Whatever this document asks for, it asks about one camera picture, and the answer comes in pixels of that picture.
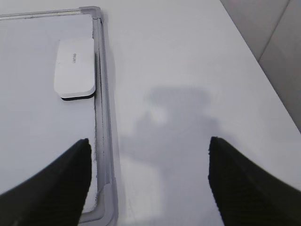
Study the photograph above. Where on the white black-felt board eraser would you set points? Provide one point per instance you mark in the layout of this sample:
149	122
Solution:
74	76

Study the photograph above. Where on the white framed whiteboard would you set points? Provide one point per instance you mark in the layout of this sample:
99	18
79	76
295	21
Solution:
36	124

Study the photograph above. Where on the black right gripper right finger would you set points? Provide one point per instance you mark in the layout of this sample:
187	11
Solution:
246	194

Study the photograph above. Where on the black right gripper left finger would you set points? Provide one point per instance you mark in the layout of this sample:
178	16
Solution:
55	196

